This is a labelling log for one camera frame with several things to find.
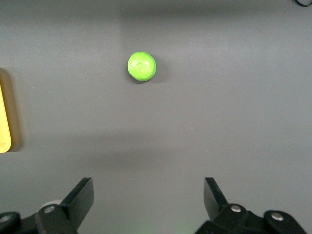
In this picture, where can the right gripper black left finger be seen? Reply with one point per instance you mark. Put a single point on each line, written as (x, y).
(78, 202)

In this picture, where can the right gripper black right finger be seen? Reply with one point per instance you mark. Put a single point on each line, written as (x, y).
(214, 200)

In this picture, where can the green apple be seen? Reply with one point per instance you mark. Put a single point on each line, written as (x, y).
(141, 65)

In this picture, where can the yellow plastic tray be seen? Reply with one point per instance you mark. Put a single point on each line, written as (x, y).
(3, 122)

